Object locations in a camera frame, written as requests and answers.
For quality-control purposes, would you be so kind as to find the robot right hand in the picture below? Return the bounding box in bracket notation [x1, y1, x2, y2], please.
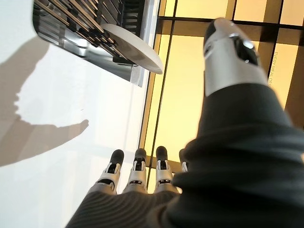
[65, 18, 304, 228]

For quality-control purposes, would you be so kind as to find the beige round plate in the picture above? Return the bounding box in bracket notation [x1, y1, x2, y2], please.
[101, 23, 164, 75]

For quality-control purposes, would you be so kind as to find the stainless steel sink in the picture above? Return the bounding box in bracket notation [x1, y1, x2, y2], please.
[32, 0, 160, 88]

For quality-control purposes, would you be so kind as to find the black sink drainer rack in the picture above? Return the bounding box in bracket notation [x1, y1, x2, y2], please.
[42, 0, 143, 66]

